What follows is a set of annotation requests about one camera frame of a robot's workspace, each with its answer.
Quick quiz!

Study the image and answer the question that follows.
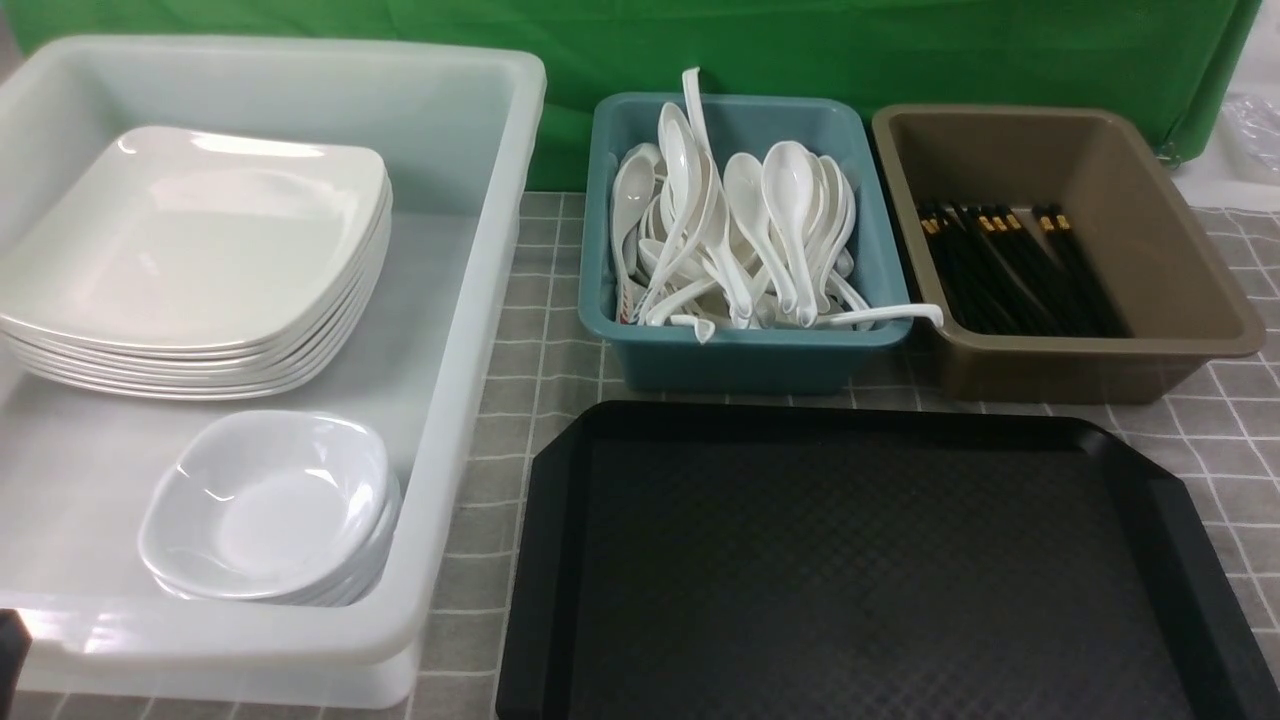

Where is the green backdrop cloth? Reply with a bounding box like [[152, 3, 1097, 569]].
[[3, 1, 1260, 191]]

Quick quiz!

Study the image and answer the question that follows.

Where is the grey checked tablecloth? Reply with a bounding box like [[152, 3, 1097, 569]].
[[10, 193, 1277, 719]]

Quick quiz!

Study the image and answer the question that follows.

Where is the stack of small white bowls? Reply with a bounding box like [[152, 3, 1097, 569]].
[[137, 410, 404, 607]]

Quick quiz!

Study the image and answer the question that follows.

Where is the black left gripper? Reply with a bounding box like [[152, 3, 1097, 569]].
[[0, 609, 33, 711]]

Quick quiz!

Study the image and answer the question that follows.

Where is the large white plastic tub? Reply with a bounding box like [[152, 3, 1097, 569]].
[[3, 36, 545, 708]]

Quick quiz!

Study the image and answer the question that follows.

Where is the black chopsticks bundle in bin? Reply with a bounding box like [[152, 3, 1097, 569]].
[[916, 201, 1133, 340]]

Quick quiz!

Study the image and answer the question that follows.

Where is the stack of white square plates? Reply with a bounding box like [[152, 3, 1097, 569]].
[[3, 126, 394, 401]]

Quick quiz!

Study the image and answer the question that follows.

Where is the brown plastic bin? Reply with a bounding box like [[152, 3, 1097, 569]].
[[872, 105, 1267, 405]]

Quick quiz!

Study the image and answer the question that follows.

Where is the clear plastic wrap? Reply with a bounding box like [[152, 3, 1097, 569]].
[[1220, 91, 1279, 186]]

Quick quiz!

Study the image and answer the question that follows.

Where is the black plastic serving tray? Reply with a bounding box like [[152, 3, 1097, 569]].
[[495, 401, 1279, 719]]

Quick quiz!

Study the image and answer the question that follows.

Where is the teal plastic bin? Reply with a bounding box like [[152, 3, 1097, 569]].
[[579, 91, 913, 395]]

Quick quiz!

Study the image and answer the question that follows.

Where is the pile of white soup spoons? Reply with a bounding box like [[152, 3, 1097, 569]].
[[593, 67, 945, 346]]

